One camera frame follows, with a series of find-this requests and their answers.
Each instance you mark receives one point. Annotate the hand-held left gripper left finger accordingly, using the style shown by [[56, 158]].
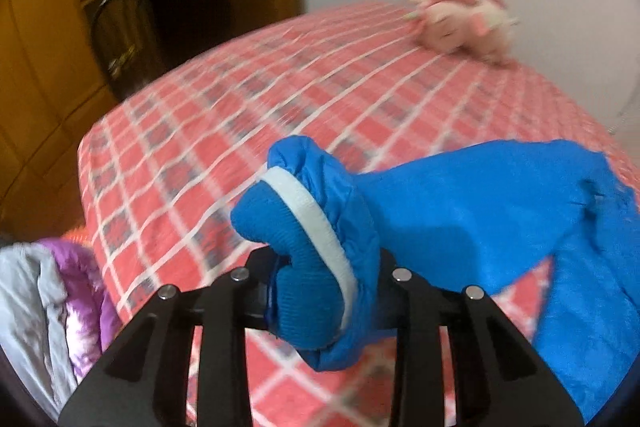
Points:
[[256, 289]]

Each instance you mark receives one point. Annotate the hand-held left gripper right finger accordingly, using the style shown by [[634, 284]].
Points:
[[388, 297]]

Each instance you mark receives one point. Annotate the blue jacket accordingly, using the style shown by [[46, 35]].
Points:
[[475, 217]]

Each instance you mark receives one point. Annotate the purple and white padded jacket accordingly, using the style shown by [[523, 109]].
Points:
[[75, 287]]

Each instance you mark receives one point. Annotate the bed with red checked sheet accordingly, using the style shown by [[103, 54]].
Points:
[[250, 107]]

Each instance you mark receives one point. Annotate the pink plush toy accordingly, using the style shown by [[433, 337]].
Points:
[[460, 24]]

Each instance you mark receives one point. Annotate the wooden wardrobe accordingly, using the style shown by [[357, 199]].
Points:
[[40, 57]]

